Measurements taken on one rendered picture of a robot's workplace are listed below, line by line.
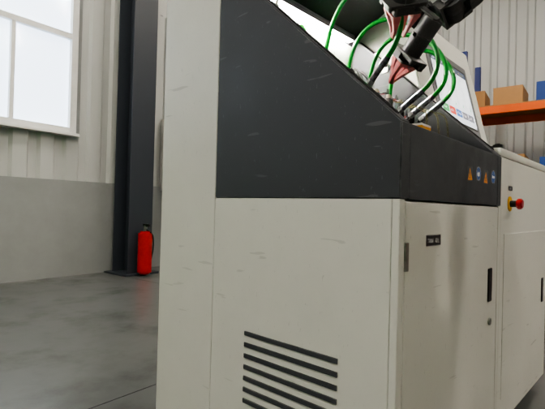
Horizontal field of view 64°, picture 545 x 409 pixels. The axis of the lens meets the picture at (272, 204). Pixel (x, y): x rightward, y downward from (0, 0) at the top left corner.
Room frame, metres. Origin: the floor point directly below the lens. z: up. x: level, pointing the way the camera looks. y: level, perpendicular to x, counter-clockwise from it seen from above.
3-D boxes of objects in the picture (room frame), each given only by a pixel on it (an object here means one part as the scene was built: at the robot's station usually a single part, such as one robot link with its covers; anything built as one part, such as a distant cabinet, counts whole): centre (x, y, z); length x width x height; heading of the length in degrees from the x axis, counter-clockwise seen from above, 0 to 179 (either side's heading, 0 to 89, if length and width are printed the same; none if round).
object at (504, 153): (1.72, -0.89, 0.96); 0.70 x 0.22 x 0.03; 137
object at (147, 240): (4.70, 1.36, 0.29); 0.17 x 0.15 x 0.54; 142
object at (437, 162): (1.15, -0.48, 0.87); 0.62 x 0.04 x 0.16; 137
